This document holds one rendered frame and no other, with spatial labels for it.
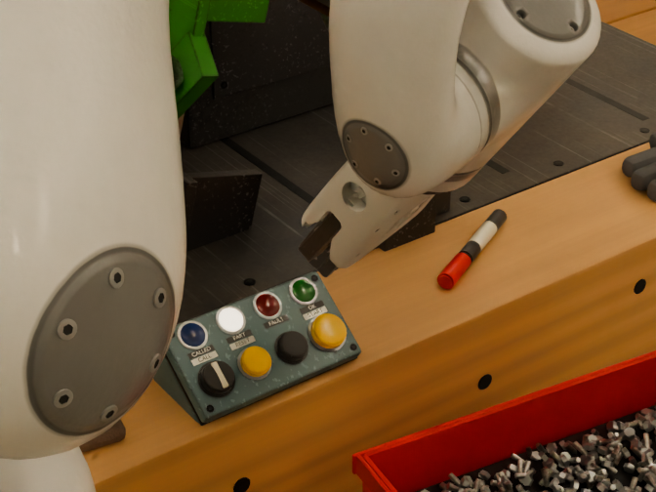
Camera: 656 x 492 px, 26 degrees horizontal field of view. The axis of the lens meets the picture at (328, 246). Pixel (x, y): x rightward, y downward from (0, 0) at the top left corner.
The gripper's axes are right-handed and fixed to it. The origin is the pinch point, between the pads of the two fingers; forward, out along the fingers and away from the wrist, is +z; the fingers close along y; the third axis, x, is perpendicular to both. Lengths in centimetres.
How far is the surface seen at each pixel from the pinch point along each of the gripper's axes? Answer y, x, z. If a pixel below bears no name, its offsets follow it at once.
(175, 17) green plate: 10.1, 24.9, 8.8
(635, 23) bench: 82, 3, 32
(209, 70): 8.3, 18.9, 7.8
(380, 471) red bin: -8.1, -15.0, 2.1
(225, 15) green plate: 13.4, 22.4, 7.6
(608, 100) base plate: 58, -3, 22
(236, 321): -4.1, 0.9, 10.3
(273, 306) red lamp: -0.7, 0.1, 10.1
